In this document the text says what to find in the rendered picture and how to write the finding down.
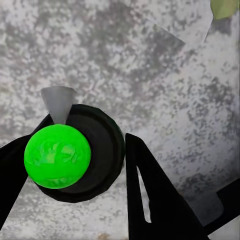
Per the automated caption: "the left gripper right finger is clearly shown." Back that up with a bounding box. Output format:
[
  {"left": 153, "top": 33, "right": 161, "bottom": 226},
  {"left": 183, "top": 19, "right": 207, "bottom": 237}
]
[{"left": 125, "top": 133, "right": 210, "bottom": 240}]

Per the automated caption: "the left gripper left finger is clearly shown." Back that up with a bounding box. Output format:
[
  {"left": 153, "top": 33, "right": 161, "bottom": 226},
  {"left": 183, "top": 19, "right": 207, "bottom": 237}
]
[{"left": 0, "top": 134, "right": 31, "bottom": 230}]

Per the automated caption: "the insectifuge atomizer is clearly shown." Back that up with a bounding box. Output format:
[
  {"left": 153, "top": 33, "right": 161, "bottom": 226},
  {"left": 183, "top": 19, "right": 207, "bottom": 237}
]
[{"left": 23, "top": 86, "right": 126, "bottom": 204}]

